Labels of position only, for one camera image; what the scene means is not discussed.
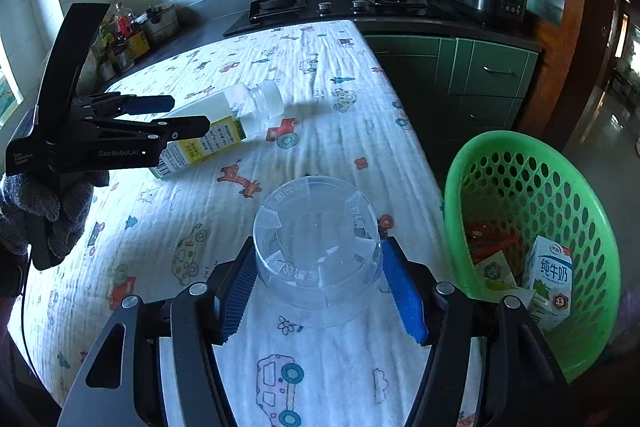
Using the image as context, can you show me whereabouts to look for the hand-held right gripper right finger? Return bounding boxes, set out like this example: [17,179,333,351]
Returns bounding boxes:
[382,239,571,427]

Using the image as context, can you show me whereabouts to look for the person's left hand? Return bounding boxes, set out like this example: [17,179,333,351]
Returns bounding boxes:
[0,169,111,258]

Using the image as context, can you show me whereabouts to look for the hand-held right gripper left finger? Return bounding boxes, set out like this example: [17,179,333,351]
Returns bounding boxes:
[57,237,258,427]

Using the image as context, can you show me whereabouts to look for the white milk carton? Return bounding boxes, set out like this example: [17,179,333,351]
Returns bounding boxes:
[522,234,574,333]

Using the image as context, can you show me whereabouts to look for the green plastic basket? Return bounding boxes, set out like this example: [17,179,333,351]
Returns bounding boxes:
[444,131,622,383]

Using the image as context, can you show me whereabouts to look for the black gas stove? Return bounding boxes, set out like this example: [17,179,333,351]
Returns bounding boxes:
[222,0,468,38]

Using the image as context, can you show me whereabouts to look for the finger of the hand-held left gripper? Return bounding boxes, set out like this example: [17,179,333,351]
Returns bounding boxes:
[85,114,211,148]
[72,93,176,122]

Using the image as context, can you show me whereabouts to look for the clear plastic cup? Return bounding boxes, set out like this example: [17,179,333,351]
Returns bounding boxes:
[252,175,385,328]

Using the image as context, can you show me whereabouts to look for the yellow label condiment bottle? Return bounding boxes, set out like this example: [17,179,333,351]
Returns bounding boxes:
[126,31,151,58]

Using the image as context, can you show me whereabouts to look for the clear bottle yellow label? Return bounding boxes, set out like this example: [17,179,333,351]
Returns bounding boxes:
[150,80,286,180]

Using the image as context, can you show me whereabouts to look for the green kitchen cabinet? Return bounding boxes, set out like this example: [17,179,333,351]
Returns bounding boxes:
[362,34,541,185]

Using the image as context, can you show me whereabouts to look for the black cable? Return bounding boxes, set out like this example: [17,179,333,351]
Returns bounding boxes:
[19,257,57,403]

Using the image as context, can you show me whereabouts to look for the red snack packet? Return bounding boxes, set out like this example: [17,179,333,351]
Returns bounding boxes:
[465,221,523,258]

